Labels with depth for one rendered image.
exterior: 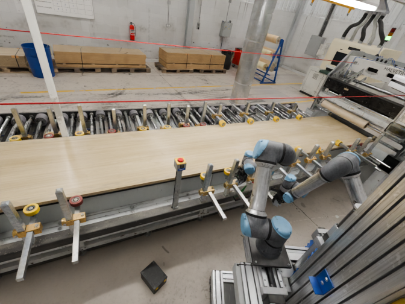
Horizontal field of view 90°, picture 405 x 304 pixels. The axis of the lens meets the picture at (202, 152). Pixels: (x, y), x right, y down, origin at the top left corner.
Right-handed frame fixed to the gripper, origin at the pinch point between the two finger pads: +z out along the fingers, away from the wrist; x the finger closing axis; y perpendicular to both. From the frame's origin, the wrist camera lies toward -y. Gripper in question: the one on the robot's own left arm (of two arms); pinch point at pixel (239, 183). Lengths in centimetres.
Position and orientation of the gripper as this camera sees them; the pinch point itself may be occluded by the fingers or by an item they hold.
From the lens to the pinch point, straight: 181.9
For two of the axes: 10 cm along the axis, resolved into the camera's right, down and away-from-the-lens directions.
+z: -1.6, 7.9, 5.9
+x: 6.9, 5.2, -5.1
